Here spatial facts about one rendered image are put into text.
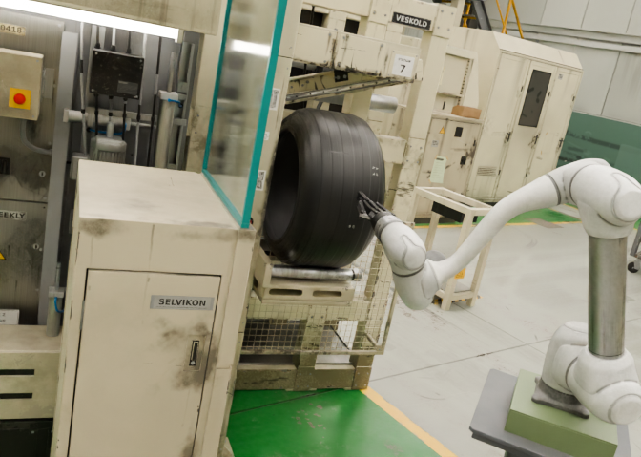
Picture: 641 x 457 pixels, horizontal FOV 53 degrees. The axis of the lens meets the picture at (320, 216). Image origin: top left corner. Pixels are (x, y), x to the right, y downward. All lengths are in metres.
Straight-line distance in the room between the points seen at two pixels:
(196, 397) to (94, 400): 0.24
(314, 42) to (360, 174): 0.60
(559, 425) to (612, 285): 0.51
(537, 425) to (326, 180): 1.03
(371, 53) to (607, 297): 1.30
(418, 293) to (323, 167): 0.54
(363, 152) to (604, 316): 0.93
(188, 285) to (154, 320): 0.11
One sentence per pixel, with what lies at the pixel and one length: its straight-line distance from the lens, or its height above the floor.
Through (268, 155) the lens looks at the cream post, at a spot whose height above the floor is 1.31.
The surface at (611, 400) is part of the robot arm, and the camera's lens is 2.07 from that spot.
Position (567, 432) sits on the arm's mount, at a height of 0.72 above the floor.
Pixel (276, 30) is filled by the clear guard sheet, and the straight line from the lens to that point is 1.47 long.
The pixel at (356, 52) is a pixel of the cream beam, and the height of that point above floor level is 1.71.
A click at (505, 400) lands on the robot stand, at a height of 0.65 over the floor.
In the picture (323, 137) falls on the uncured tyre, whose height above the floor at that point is 1.42.
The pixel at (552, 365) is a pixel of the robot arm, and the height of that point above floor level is 0.87.
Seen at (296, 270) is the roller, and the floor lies 0.91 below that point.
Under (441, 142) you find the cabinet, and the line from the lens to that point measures 7.22.
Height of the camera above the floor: 1.72
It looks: 15 degrees down
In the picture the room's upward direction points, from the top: 11 degrees clockwise
